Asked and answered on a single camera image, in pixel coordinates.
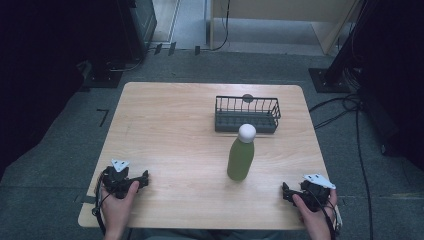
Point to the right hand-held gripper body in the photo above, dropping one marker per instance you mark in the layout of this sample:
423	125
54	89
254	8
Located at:
316	195

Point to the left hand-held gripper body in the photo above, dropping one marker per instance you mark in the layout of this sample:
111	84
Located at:
116	181

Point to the person's right hand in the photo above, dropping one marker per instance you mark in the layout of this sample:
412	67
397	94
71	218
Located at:
316	221

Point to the person's left hand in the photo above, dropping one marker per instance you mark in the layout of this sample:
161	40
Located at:
117	210

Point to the green bottle with white cap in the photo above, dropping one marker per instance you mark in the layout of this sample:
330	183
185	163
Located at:
241	156

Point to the dark round table grommet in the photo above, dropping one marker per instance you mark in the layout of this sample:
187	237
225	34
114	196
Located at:
247	97

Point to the black metal stand with base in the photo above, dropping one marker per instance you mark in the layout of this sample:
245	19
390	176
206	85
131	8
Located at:
336	66

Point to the black cabinet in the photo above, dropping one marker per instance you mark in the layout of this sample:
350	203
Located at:
140	23

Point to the light wooden furniture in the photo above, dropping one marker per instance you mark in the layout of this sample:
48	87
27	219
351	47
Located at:
283	8

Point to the black stand base plate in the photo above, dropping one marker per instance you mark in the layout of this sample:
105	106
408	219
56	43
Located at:
103	78

